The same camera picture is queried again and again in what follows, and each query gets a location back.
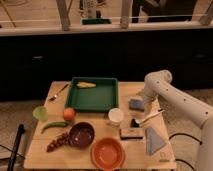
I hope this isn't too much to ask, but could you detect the blue sponge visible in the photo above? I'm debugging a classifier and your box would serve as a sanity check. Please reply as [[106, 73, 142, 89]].
[[129, 99, 144, 111]]

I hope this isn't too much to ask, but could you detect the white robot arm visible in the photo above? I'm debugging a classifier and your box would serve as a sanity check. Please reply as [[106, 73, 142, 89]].
[[142, 70, 213, 171]]

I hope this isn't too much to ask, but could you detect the orange bowl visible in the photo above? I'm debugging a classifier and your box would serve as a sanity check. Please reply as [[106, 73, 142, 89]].
[[91, 137, 125, 171]]

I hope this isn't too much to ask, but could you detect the purple bowl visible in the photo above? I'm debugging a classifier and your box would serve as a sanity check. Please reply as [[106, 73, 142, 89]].
[[69, 122, 95, 148]]

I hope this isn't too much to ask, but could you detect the white cup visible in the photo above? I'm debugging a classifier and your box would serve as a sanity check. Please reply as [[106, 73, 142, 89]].
[[108, 108, 124, 125]]

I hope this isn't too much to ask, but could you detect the blue folded cloth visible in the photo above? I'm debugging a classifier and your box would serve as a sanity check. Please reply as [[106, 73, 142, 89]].
[[145, 127, 166, 155]]

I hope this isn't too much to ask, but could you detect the green plastic tray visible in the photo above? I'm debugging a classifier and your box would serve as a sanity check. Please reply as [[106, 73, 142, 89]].
[[65, 77, 119, 113]]

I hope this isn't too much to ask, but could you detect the yellow corn cob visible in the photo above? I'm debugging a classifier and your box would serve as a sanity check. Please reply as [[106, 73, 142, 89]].
[[77, 82, 96, 88]]

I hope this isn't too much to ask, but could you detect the orange fruit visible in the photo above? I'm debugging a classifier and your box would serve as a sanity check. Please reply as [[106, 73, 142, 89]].
[[63, 107, 76, 121]]

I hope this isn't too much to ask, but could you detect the purple grape bunch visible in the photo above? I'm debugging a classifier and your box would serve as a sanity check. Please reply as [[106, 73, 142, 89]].
[[46, 133, 69, 152]]

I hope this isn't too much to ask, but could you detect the green pea pod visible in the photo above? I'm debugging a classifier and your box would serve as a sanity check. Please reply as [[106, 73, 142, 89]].
[[41, 122, 69, 134]]

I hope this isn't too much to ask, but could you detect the metal fork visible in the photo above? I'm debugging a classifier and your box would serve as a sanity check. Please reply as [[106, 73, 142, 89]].
[[48, 84, 69, 102]]

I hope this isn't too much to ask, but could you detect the green cup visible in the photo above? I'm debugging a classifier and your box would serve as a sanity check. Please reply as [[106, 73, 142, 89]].
[[33, 106, 48, 122]]

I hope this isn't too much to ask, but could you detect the white bottle on shelf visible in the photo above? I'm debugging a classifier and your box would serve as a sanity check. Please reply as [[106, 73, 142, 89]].
[[80, 0, 101, 19]]

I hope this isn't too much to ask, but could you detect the black pole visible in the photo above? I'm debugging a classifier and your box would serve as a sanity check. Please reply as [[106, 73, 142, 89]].
[[7, 124, 25, 171]]

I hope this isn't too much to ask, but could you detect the wooden railing shelf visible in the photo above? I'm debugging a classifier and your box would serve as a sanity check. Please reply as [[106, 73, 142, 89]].
[[0, 0, 213, 36]]

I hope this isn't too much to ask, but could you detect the white handled dish brush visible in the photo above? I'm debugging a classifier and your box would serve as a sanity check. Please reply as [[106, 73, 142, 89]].
[[130, 109, 163, 128]]

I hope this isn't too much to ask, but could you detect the black cable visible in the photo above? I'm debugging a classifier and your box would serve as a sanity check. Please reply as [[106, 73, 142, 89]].
[[168, 132, 204, 171]]

